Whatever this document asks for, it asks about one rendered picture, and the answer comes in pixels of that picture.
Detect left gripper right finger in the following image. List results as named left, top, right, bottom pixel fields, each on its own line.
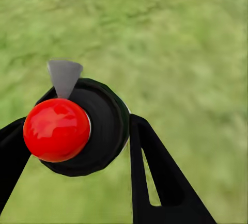
left=129, top=113, right=216, bottom=224

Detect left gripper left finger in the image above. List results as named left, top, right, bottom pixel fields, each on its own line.
left=0, top=117, right=31, bottom=214

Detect pesticide atomizer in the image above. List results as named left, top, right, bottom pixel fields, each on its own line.
left=23, top=59, right=130, bottom=177

